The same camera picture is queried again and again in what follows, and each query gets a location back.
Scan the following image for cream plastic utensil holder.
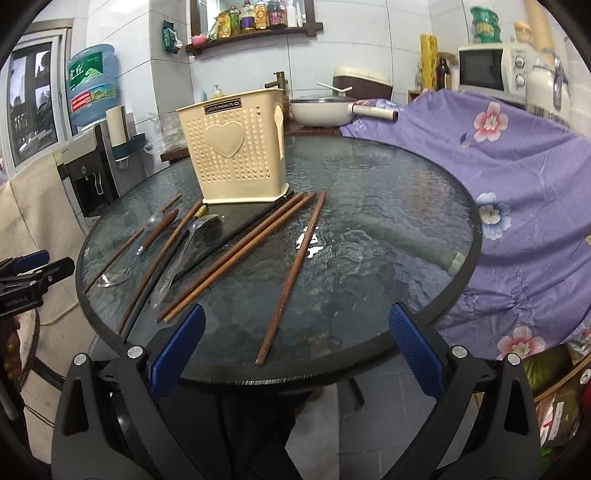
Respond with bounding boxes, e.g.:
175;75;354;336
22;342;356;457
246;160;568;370
177;89;288;205

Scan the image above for large metal spoon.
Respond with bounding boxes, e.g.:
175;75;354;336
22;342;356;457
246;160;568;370
149;214;221;311

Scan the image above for purple floral cloth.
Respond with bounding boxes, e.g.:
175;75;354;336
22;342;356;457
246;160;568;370
342;90;590;359

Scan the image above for window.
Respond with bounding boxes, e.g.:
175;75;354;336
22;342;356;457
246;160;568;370
1;28;72;177

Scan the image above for black gold-tipped chopstick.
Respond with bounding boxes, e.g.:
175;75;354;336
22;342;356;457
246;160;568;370
117;201;207;342

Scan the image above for white pan with lid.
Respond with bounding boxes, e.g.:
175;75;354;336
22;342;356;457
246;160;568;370
290;97;399;128

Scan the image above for black water dispenser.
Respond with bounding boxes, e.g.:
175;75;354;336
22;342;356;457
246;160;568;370
56;120;146;218

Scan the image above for dark glass bottle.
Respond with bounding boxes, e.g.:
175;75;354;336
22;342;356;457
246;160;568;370
436;56;452;90

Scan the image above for white electric kettle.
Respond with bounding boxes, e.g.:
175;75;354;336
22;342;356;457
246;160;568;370
526;48;571;126

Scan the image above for brass faucet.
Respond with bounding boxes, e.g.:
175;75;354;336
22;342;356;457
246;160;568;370
264;71;290;117

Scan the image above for green stacked containers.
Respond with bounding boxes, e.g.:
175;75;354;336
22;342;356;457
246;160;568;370
470;6;501;44

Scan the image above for wooden wall shelf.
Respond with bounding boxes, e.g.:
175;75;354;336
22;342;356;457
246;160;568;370
184;0;324;57

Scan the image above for blue water bottle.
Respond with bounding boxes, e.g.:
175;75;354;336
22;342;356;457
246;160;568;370
67;44;120;129

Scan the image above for brown rice cooker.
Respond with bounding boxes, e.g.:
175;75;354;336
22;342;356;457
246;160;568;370
332;66;394;100

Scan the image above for paper roll in teal holder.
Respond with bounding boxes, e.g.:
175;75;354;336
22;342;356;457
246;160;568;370
106;105;146;162

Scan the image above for yellow roll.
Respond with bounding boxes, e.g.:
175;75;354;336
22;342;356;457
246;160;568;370
420;34;439;90

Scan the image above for brown wooden chopstick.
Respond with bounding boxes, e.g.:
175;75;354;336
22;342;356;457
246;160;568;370
116;199;204;335
156;192;304;323
161;192;315;323
255;191;327;366
83;194;182;293

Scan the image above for round glass table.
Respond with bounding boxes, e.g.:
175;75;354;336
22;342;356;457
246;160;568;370
76;136;482;391

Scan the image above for wooden-handled metal spoon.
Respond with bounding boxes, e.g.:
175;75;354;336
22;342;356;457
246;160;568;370
94;209;178;288

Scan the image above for white microwave oven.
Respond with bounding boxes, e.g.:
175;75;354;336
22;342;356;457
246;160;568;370
458;43;544;105

